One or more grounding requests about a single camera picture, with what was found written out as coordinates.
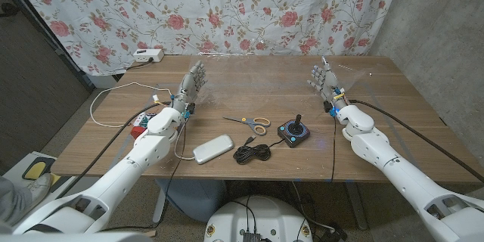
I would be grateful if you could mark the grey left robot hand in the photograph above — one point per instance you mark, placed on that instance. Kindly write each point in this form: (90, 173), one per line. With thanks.
(187, 89)

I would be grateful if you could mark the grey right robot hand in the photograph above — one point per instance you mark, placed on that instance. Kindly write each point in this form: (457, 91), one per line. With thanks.
(329, 83)

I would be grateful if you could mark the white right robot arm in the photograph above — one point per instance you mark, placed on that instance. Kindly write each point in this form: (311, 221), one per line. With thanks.
(397, 170)

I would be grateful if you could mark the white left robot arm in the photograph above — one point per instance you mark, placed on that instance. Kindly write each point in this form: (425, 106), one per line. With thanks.
(125, 166)

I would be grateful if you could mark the transparent cling film sheet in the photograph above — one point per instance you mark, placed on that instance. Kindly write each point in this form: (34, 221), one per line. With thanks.
(264, 79)

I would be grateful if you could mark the white power strip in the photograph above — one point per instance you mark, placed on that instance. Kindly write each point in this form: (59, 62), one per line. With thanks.
(148, 56)

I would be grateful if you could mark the black joystick controller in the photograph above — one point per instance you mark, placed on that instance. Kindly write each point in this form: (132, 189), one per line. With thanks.
(293, 132)

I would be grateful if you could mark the colourful electronic circuit kit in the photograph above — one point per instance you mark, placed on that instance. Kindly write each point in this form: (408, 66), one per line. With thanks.
(139, 131)

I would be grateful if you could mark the floral backdrop cloth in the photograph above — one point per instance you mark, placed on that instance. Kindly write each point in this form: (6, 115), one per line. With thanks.
(227, 7)

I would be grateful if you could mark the white table leg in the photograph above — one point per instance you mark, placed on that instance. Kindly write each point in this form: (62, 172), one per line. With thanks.
(159, 206)

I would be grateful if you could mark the grey table leg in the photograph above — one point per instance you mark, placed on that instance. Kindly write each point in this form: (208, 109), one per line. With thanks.
(355, 204)

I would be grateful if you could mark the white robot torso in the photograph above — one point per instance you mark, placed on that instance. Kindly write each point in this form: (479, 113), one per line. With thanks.
(261, 215)

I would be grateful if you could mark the black floor adapter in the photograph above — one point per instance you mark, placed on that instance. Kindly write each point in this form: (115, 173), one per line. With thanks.
(334, 234)

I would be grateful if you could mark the yellow black foot pedal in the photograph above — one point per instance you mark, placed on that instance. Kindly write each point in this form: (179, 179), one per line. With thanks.
(38, 168)
(57, 180)

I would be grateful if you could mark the grey finned box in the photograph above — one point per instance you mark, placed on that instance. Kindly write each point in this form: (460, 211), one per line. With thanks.
(251, 236)

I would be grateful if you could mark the white sneaker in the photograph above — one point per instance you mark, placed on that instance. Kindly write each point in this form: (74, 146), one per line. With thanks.
(39, 189)

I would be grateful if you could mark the white floor platform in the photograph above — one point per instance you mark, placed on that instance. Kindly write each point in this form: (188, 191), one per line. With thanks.
(11, 170)

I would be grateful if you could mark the grey trouser leg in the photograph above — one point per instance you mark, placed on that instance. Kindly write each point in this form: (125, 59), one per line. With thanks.
(13, 200)

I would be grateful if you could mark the black frame bar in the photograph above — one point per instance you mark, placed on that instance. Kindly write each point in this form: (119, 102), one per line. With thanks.
(56, 47)

